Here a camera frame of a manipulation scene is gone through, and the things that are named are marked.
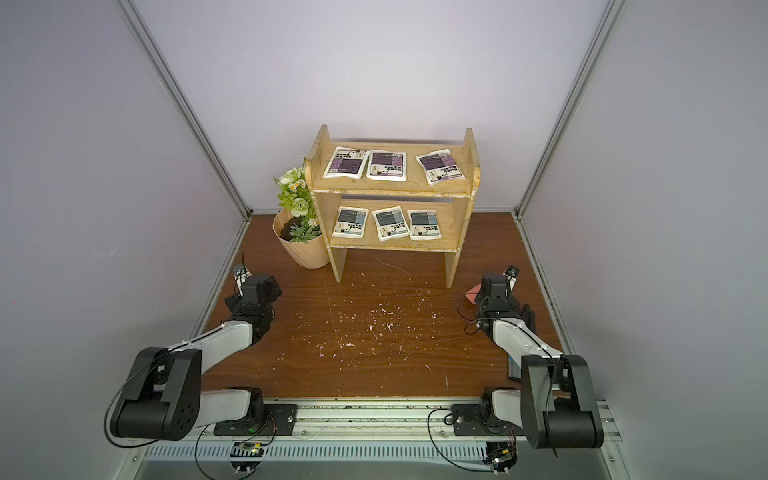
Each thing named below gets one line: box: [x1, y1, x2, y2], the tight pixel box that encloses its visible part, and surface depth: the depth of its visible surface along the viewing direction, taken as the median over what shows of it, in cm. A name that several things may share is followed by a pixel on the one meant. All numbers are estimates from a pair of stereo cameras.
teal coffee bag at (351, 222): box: [332, 206, 369, 239], surface depth 89 cm
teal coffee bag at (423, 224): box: [407, 209, 442, 240], surface depth 89 cm
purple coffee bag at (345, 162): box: [322, 146, 367, 179], surface depth 73 cm
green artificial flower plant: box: [274, 167, 322, 244], surface depth 89 cm
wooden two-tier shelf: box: [304, 124, 481, 288], surface depth 76 cm
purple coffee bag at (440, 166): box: [416, 149, 466, 185], surface depth 71 cm
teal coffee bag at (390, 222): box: [371, 206, 410, 241], surface depth 89 cm
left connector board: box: [230, 441, 264, 475], surface depth 72 cm
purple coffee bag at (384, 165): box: [366, 149, 407, 181], surface depth 73 cm
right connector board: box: [482, 442, 518, 472], surface depth 71 cm
